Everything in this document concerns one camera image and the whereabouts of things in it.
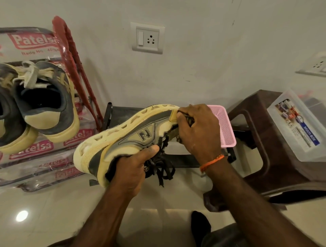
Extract white wall socket plate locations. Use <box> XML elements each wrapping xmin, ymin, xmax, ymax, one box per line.
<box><xmin>295</xmin><ymin>51</ymin><xmax>326</xmax><ymax>77</ymax></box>

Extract person's left forearm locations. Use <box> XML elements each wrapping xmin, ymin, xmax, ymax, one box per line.
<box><xmin>48</xmin><ymin>181</ymin><xmax>143</xmax><ymax>247</ymax></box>

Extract orange thread wristband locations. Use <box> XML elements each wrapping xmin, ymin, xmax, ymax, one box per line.
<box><xmin>200</xmin><ymin>154</ymin><xmax>225</xmax><ymax>173</ymax></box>

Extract person's left hand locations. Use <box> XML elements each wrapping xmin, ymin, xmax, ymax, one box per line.
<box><xmin>105</xmin><ymin>145</ymin><xmax>160</xmax><ymax>198</ymax></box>

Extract cream sneaker with white laces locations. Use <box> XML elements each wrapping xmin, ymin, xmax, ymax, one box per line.
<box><xmin>12</xmin><ymin>60</ymin><xmax>81</xmax><ymax>144</ymax></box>

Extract person's right hand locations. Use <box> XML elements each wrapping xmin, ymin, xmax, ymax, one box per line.
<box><xmin>176</xmin><ymin>103</ymin><xmax>226</xmax><ymax>166</ymax></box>

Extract worn cream and grey sneaker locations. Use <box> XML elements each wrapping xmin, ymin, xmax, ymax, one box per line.
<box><xmin>0</xmin><ymin>63</ymin><xmax>39</xmax><ymax>155</ymax></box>

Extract brown plastic stool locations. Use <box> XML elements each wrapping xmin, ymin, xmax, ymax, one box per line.
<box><xmin>203</xmin><ymin>90</ymin><xmax>326</xmax><ymax>213</ymax></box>

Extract black shoelace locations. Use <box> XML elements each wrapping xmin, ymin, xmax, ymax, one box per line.
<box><xmin>144</xmin><ymin>113</ymin><xmax>194</xmax><ymax>188</ymax></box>

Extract black metal rack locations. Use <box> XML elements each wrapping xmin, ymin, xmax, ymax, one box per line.
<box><xmin>103</xmin><ymin>102</ymin><xmax>257</xmax><ymax>170</ymax></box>

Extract person's dark trousers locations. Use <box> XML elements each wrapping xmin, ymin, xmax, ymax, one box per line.
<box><xmin>191</xmin><ymin>210</ymin><xmax>245</xmax><ymax>247</ymax></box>

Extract clear red-printed plastic bag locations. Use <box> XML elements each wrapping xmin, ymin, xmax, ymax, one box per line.
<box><xmin>0</xmin><ymin>27</ymin><xmax>103</xmax><ymax>192</ymax></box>

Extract white wall switch socket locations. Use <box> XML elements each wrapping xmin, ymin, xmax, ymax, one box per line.
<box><xmin>130</xmin><ymin>22</ymin><xmax>165</xmax><ymax>54</ymax></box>

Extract person's right forearm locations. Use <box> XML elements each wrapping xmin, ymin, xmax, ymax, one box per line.
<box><xmin>201</xmin><ymin>156</ymin><xmax>314</xmax><ymax>247</ymax></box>

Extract clear plastic storage box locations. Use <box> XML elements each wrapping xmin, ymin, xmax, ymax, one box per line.
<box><xmin>266</xmin><ymin>89</ymin><xmax>326</xmax><ymax>163</ymax></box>

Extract pink plastic mesh tray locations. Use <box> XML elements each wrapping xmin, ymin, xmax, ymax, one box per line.
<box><xmin>206</xmin><ymin>104</ymin><xmax>237</xmax><ymax>149</ymax></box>

